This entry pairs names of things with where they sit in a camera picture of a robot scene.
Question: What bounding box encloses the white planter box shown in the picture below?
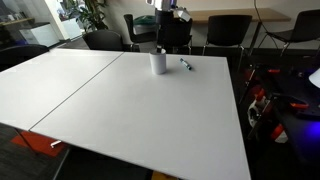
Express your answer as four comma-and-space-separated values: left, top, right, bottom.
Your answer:
60, 17, 83, 40

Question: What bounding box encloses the teal marker pen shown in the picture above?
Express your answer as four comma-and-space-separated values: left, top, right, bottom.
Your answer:
179, 57, 193, 71

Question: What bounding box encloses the white cabinet dark top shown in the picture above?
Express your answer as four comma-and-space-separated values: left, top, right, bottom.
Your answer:
19, 21, 61, 48

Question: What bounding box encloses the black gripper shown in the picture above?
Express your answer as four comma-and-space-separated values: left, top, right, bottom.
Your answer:
154, 9, 175, 55

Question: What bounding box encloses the white cup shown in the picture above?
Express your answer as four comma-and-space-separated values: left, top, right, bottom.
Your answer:
148, 48, 167, 76

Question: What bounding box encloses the black perforated robot table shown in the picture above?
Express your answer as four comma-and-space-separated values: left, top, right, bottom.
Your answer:
253, 63, 320, 164

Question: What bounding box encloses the green potted plant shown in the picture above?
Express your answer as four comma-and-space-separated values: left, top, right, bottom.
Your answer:
59, 0, 109, 33

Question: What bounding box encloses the orange black clamp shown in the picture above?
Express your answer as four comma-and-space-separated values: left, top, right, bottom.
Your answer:
269, 123, 285, 142
253, 87, 267, 102
266, 67, 282, 75
289, 101, 310, 111

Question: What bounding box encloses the black chair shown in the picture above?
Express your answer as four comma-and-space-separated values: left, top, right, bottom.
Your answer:
166, 17, 194, 55
0, 44, 50, 73
123, 13, 158, 53
258, 8, 320, 58
82, 29, 126, 52
201, 14, 254, 57

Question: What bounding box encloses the green item on chair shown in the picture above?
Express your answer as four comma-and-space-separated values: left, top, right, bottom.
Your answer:
133, 14, 157, 26

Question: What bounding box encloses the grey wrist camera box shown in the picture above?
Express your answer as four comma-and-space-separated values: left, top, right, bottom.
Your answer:
173, 7, 192, 23

